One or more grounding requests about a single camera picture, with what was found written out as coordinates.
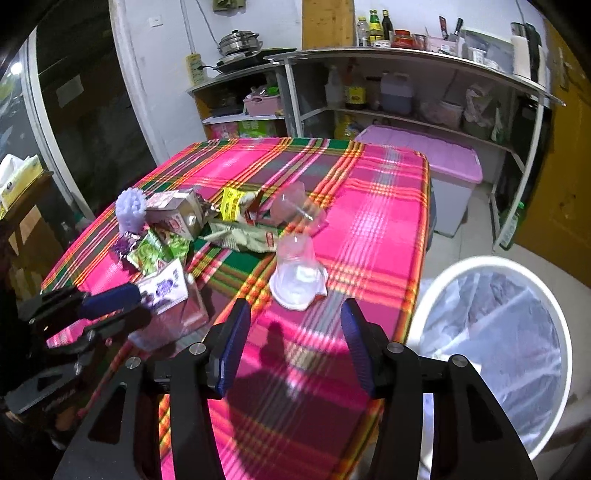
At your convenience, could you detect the pink milk carton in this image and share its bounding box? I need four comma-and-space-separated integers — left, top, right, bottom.
148, 188, 208, 240

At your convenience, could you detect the lavender flower-shaped brush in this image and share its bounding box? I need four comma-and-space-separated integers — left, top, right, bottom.
115, 188, 147, 232

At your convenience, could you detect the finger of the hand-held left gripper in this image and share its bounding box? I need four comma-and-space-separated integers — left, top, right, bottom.
28, 305, 154, 357
18, 282, 143, 325

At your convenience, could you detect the wooden cabinet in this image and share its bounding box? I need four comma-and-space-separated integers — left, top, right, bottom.
0, 171, 70, 301

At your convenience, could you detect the red snack wrapper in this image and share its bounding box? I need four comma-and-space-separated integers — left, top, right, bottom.
242, 191, 282, 227

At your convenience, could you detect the white plastic bag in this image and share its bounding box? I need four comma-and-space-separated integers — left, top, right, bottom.
464, 85, 502, 139

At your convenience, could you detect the pink-lidded storage box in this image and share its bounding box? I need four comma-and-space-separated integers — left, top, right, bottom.
355, 124, 484, 238

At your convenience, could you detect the yellow power strip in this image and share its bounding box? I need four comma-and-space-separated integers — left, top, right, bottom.
186, 53, 204, 87

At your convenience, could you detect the wooden board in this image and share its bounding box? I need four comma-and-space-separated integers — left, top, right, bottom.
302, 0, 355, 49

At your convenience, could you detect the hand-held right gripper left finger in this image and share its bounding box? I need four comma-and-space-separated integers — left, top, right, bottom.
53, 299, 252, 480

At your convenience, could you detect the yellow snack wrapper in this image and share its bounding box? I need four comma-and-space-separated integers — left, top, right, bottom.
219, 187, 254, 222

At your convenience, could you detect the white round bin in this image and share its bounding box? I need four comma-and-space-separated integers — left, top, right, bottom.
406, 256, 573, 460

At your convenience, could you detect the large grey shelf unit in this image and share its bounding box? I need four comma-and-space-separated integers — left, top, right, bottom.
265, 46, 566, 252

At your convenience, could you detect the pink plaid tablecloth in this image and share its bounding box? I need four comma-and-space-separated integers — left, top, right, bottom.
41, 137, 432, 480

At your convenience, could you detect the pink box with purple flower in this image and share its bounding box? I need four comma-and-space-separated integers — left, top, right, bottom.
128, 258, 208, 352

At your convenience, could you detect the green bottle with white label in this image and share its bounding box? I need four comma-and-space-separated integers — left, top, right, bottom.
499, 200, 527, 251

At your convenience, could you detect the beige green snack wrapper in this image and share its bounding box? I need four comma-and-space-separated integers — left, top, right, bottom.
203, 220, 282, 254

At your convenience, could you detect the pink knife holder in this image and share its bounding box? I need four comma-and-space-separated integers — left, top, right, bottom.
425, 16, 465, 57

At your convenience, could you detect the pink plastic basket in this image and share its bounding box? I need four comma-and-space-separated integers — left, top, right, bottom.
243, 92, 284, 116

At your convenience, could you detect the tissue box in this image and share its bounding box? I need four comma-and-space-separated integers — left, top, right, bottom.
0, 154, 45, 208

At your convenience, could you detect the yellow oil bottle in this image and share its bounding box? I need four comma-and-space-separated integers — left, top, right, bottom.
333, 113, 365, 139

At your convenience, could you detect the purple plastic jerrycan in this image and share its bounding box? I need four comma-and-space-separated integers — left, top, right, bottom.
379, 71, 413, 116

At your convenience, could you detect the purple foil wrapper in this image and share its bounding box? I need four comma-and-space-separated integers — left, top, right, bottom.
111, 232, 139, 261

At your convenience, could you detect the clear plastic cup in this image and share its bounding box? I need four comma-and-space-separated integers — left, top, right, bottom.
269, 181, 328, 236
276, 233, 321, 296

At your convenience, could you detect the glass door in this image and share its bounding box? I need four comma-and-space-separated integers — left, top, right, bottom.
0, 0, 160, 222

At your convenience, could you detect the yellow wooden door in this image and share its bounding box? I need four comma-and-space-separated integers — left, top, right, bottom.
512, 44, 591, 296

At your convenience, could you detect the black cooktop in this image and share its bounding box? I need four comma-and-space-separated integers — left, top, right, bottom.
212, 47, 296, 75

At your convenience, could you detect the white plastic jug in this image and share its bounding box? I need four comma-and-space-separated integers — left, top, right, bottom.
324, 65, 347, 109

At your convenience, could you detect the green printed packet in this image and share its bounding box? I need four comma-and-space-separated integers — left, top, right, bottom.
238, 119, 279, 138

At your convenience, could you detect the steel pot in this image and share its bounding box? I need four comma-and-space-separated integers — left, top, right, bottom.
218, 30, 264, 57

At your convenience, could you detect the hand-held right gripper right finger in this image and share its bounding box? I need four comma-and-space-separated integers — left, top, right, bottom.
341, 299, 539, 480

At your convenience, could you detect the dark bottle with yellow label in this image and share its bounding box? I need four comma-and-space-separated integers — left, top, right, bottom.
345, 62, 368, 110

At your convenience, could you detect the small grey shelf unit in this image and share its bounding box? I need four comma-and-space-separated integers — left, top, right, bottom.
187, 62, 289, 139

